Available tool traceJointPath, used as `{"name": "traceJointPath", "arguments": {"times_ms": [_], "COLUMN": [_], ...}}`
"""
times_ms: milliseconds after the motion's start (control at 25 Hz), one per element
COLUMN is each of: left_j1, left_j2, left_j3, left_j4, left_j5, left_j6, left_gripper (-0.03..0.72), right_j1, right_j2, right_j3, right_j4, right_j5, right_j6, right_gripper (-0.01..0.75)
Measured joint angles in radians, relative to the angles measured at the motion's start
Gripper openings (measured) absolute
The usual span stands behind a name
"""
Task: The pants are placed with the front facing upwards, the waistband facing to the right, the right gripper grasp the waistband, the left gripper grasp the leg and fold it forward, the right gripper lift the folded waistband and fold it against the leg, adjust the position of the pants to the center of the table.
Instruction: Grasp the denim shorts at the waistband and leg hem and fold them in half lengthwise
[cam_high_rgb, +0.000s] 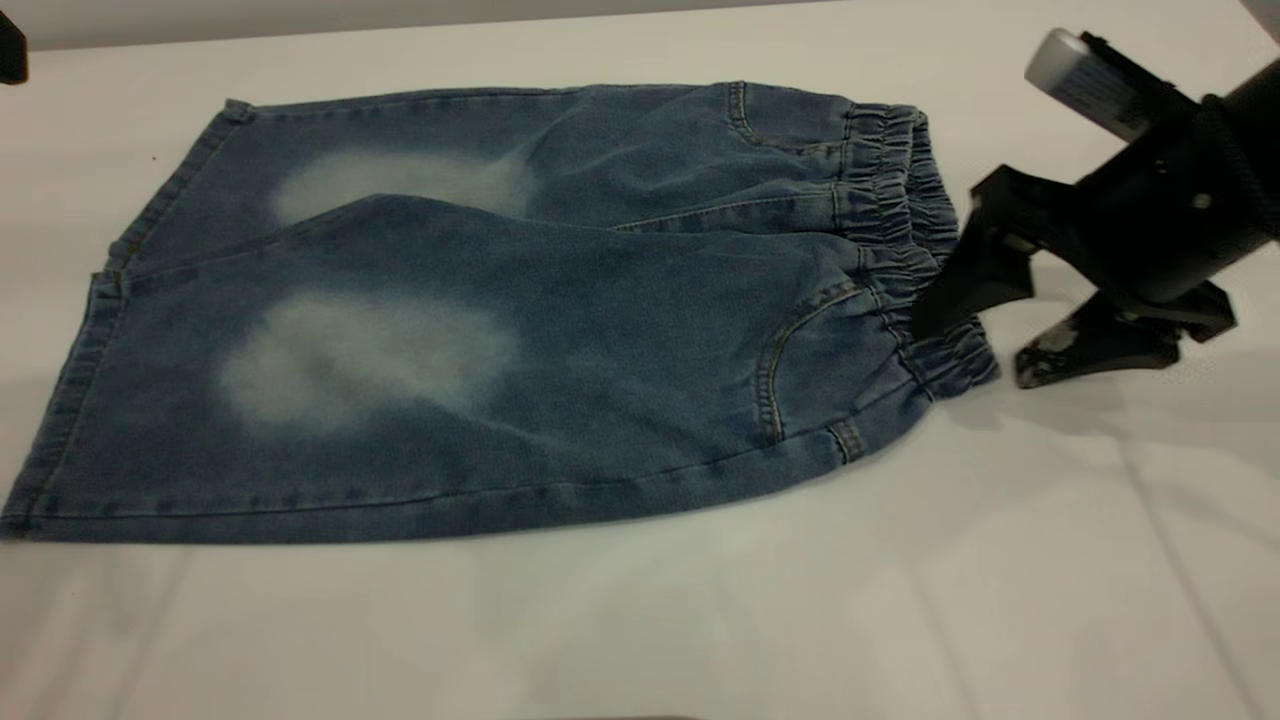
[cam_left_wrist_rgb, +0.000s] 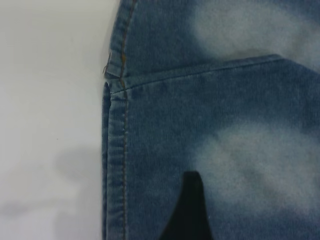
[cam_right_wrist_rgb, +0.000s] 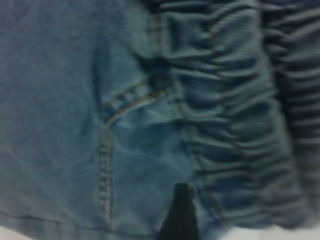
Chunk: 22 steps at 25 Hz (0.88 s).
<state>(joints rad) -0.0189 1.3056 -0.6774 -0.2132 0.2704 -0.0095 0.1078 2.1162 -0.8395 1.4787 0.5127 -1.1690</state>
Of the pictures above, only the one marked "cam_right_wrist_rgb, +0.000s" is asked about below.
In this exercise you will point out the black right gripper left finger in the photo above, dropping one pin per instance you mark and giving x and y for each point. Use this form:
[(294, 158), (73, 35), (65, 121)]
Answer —
[(176, 217)]

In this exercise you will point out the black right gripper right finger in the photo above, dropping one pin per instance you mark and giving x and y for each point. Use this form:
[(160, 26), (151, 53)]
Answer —
[(195, 225)]

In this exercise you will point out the blue denim pants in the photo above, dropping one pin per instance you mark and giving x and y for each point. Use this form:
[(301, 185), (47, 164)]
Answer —
[(75, 100)]

